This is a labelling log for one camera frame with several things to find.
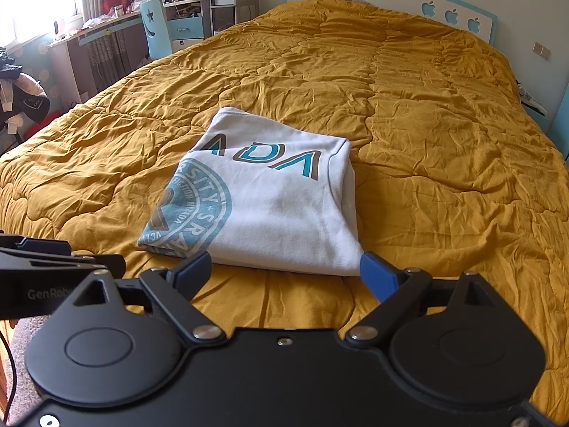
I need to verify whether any grey trolley rack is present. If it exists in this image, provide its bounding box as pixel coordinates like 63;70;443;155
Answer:
209;0;261;37

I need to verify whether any white printed sweatshirt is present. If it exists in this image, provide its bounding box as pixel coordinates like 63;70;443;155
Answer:
137;107;366;276

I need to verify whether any white bedside item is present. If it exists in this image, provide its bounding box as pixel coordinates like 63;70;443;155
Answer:
517;79;551;117

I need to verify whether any grey desk curtain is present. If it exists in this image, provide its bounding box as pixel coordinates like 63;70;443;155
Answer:
86;31;147;90

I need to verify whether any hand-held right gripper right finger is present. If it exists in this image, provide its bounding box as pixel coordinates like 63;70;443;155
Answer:
346;253;496;347

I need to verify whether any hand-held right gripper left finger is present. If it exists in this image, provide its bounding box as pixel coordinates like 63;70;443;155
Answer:
71;251;225;345

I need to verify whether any blue drawer cabinet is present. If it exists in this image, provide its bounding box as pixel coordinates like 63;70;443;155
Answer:
166;15;208;53

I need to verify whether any white desk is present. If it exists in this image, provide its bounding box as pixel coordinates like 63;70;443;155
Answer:
47;9;148;104

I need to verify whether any mustard quilted bed cover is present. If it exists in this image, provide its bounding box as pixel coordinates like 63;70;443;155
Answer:
0;0;569;425

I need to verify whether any blue star chair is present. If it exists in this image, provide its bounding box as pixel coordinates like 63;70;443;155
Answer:
141;0;175;62

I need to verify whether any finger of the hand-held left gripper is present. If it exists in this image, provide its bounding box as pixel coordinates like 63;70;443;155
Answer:
0;233;73;255
0;253;126;279

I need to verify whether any black cable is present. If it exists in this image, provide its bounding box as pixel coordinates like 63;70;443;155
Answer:
0;324;19;412

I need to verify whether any dark clothes pile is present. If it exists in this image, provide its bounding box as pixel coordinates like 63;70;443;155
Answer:
0;47;50;135

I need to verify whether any blue white wardrobe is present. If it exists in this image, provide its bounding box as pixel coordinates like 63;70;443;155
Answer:
552;93;569;162

